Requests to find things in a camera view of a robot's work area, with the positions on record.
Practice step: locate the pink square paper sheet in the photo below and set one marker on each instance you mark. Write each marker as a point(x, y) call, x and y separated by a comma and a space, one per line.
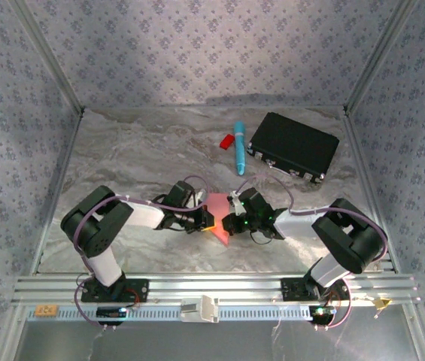
point(217, 205)

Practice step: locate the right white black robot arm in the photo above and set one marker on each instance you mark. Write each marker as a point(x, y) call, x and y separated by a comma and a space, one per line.
point(295, 225)

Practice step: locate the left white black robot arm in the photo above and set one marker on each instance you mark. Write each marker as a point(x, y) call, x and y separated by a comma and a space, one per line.
point(103, 267)

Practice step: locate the light blue pen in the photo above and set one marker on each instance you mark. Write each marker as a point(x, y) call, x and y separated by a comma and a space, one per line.
point(240, 150)

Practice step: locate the small red block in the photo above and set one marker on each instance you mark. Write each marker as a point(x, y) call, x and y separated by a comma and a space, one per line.
point(226, 141)

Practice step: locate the black case with chrome latches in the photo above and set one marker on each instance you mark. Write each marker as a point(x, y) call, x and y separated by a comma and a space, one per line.
point(295, 144)

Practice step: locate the right black electronics module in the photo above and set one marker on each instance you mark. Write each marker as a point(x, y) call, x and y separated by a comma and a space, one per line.
point(323, 313)

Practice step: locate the black electronics module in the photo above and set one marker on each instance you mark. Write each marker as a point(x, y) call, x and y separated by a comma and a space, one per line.
point(323, 313)
point(110, 312)

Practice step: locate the left black electronics module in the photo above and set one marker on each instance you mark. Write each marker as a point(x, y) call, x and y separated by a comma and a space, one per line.
point(110, 312)

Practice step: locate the orange label tag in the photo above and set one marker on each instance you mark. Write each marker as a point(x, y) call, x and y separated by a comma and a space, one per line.
point(46, 310)

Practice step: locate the aluminium front mounting rail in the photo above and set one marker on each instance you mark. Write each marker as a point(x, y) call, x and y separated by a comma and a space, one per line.
point(216, 286)

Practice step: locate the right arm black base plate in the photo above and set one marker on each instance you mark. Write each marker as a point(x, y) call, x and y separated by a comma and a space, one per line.
point(295, 289)

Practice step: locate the white plastic bracket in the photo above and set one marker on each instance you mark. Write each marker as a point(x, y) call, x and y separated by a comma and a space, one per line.
point(204, 308)

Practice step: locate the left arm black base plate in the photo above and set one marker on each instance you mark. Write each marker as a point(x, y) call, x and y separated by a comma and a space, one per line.
point(137, 291)

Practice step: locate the aluminium table side rail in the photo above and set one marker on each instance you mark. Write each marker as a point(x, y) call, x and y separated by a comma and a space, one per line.
point(357, 150)
point(68, 150)

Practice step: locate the aluminium corner post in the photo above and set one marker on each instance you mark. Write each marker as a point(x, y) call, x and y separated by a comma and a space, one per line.
point(61, 75)
point(380, 56)

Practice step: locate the aluminium frame leg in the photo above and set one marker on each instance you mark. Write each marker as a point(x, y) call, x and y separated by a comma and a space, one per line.
point(11, 334)
point(418, 334)

